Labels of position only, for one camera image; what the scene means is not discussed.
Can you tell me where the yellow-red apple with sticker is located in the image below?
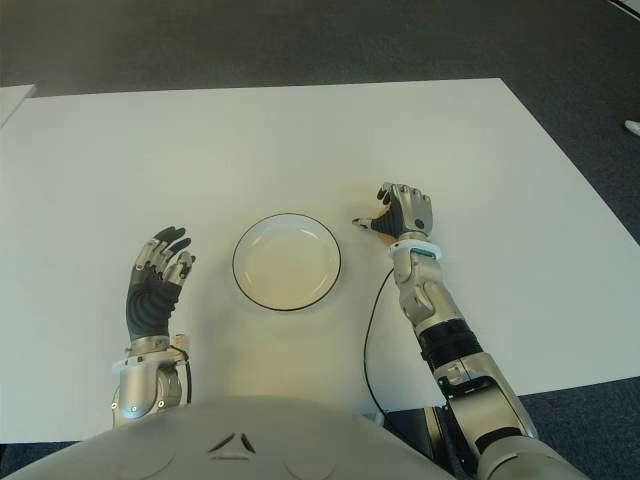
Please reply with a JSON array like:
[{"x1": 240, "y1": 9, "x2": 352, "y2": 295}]
[{"x1": 372, "y1": 202, "x2": 399, "y2": 247}]

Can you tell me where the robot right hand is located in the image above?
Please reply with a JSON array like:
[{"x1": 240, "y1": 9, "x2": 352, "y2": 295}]
[{"x1": 351, "y1": 181, "x2": 434, "y2": 245}]

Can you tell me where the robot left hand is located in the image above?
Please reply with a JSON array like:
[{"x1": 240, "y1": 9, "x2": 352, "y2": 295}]
[{"x1": 124, "y1": 226, "x2": 197, "y2": 341}]

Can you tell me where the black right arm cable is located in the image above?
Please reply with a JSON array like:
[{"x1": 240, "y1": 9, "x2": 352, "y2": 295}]
[{"x1": 362, "y1": 267, "x2": 401, "y2": 416}]

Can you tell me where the white plate black rim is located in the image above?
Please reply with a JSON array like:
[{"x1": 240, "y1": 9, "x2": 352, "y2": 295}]
[{"x1": 231, "y1": 213, "x2": 343, "y2": 313}]

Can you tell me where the grey robot torso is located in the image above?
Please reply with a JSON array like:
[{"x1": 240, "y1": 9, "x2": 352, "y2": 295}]
[{"x1": 0, "y1": 394, "x2": 591, "y2": 480}]

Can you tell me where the white side table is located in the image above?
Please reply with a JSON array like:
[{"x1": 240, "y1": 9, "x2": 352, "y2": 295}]
[{"x1": 0, "y1": 84, "x2": 36, "y2": 131}]

